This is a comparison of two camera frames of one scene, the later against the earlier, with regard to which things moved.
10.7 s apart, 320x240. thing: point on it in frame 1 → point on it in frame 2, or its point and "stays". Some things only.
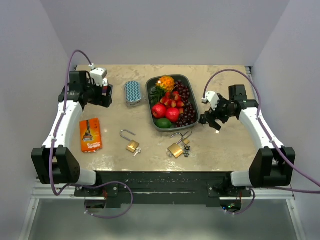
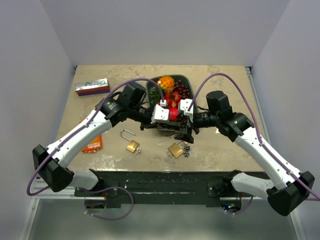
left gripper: x=103 y=101 → x=155 y=125
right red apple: x=172 y=114 stays
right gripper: x=222 y=101 → x=187 y=131
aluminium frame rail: x=43 y=191 stays
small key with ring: x=138 y=150 stays
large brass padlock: x=176 y=149 stays
